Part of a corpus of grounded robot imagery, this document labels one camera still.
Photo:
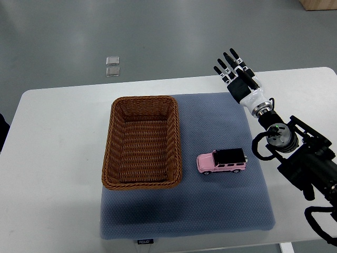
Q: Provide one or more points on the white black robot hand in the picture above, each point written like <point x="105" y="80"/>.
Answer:
<point x="243" y="85"/>

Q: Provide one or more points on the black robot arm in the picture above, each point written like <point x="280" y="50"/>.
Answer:
<point x="305" y="155"/>

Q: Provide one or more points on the pink toy car black roof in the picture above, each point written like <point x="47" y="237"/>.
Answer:
<point x="224" y="160"/>

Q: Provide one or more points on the brown wicker basket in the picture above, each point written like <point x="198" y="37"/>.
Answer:
<point x="143" y="147"/>

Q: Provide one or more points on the wooden box corner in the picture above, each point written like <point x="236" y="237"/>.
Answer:
<point x="319" y="5"/>

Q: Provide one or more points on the lower metal floor plate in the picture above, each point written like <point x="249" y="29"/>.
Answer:
<point x="112" y="71"/>

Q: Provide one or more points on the metal floor plate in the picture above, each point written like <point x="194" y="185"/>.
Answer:
<point x="112" y="71"/>
<point x="112" y="60"/>

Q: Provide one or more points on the upper metal floor plate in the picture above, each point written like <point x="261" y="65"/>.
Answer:
<point x="112" y="60"/>

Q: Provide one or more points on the blue grey fabric mat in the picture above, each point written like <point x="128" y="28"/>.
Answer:
<point x="219" y="202"/>

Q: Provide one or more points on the white table leg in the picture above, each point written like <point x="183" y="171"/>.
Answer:
<point x="286" y="247"/>

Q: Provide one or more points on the dark object at left edge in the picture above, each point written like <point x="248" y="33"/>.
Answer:
<point x="4" y="129"/>

